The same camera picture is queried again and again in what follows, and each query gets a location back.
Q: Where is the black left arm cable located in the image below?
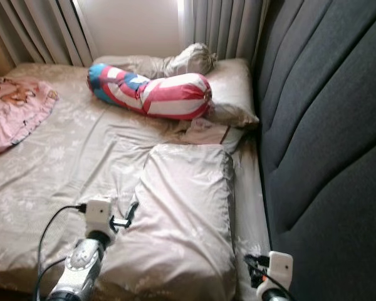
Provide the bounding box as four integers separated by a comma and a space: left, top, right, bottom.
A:
34, 204, 87, 301

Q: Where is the knotted beige cloth bundle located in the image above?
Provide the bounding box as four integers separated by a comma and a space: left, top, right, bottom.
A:
163, 43, 217, 77

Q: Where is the dark grey padded headboard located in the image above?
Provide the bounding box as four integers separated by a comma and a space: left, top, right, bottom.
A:
254, 0, 376, 301

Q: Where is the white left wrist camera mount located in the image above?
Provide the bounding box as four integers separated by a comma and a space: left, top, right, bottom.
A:
85, 198, 113, 234

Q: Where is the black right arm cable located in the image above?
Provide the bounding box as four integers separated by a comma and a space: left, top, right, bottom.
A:
243, 254, 298, 301

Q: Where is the grey pleated curtain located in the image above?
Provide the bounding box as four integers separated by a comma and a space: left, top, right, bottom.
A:
0, 0, 95, 66
179, 0, 270, 61

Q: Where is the red white blue striped bolster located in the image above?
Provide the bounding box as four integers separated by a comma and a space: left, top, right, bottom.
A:
86, 63, 212, 121

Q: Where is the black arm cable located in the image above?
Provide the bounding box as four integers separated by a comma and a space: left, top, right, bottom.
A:
243, 254, 298, 301
34, 204, 87, 301

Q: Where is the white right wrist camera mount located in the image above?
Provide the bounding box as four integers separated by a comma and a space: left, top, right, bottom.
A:
266, 251, 294, 292

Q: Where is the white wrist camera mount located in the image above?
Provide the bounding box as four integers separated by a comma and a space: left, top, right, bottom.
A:
266, 251, 294, 292
85, 198, 113, 234

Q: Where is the pink cartoon print blanket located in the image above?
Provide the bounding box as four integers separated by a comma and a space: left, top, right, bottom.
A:
0, 77, 58, 157

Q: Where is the small beige folded cloth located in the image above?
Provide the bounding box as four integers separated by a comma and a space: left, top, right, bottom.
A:
179, 118, 245, 151

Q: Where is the pale floral pillow pink trim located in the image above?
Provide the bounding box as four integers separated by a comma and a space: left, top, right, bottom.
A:
97, 143, 239, 301

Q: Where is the flat beige floral pillow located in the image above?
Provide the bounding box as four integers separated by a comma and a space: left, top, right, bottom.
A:
91, 55, 261, 129

